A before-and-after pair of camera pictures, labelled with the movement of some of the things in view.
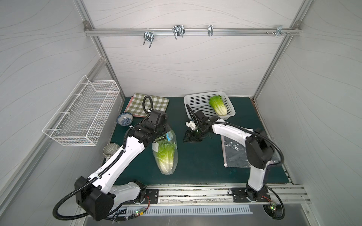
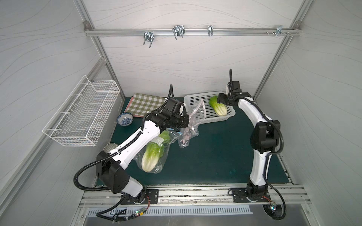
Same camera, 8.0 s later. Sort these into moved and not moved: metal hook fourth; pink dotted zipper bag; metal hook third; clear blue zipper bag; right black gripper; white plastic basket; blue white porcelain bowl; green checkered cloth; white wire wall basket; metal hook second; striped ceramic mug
Moved: clear blue zipper bag; right black gripper; pink dotted zipper bag
Not moved: white wire wall basket; striped ceramic mug; metal hook fourth; metal hook third; metal hook second; blue white porcelain bowl; white plastic basket; green checkered cloth
